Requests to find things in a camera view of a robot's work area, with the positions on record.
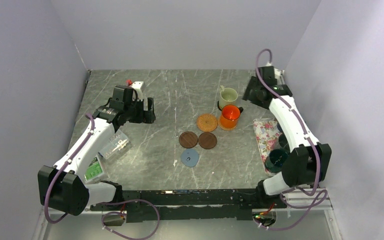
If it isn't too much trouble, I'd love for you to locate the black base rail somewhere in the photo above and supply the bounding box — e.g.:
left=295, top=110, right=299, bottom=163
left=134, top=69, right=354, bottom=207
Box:
left=90, top=188, right=287, bottom=223

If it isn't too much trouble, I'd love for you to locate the dark green mug upper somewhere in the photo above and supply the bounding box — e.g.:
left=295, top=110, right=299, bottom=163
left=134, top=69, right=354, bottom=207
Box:
left=277, top=133, right=290, bottom=153

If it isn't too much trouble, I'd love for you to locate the green label plastic box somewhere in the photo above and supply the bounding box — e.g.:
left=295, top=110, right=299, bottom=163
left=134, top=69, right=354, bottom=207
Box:
left=84, top=154, right=108, bottom=185

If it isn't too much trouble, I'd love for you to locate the blue round coaster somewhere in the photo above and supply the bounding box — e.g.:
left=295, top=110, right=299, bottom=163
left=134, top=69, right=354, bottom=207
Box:
left=180, top=148, right=200, bottom=168

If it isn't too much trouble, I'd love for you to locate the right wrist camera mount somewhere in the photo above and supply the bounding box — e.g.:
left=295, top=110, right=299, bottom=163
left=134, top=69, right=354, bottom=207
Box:
left=265, top=61, right=283, bottom=80

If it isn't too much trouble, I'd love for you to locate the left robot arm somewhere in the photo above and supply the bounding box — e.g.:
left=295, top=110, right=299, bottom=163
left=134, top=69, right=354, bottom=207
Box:
left=37, top=83, right=156, bottom=224

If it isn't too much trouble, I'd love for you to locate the dark teal mug lower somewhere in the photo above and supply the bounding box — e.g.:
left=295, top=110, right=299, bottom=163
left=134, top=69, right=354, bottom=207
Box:
left=264, top=148, right=289, bottom=174

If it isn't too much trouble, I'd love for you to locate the cream green mug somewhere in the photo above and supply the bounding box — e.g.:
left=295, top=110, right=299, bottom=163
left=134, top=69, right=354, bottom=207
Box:
left=217, top=85, right=238, bottom=110

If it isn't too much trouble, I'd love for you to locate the dark wooden coaster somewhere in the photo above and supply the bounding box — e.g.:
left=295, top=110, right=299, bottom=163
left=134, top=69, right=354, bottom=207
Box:
left=178, top=131, right=198, bottom=149
left=198, top=132, right=218, bottom=150

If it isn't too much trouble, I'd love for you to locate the orange glossy mug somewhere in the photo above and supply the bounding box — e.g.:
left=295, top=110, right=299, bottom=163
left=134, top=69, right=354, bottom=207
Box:
left=218, top=105, right=244, bottom=128

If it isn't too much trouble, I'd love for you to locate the clear plastic screw box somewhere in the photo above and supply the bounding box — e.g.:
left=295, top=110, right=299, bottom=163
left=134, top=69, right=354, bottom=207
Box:
left=98, top=130, right=132, bottom=160

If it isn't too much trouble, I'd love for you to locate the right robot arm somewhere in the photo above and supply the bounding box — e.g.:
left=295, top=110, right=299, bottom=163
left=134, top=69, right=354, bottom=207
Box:
left=242, top=63, right=332, bottom=208

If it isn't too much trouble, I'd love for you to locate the floral pattern tray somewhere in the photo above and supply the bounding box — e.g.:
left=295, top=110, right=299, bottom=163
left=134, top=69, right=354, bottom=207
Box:
left=252, top=118, right=281, bottom=177

